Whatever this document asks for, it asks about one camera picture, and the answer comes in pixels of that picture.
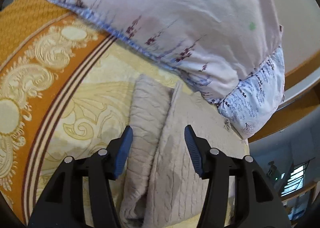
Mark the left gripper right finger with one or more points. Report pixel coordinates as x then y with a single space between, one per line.
256 203

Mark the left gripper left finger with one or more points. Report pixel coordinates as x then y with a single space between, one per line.
61 202

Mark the beige knitted sweater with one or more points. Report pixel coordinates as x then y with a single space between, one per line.
161 187

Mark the blue floral pillow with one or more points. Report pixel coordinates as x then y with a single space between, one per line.
252 103

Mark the yellow floral bedspread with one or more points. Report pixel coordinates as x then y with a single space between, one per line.
66 90

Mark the pink floral pillow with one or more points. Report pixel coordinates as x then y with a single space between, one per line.
212 44

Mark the orange circle-patterned blanket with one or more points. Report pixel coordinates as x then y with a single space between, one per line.
23 17

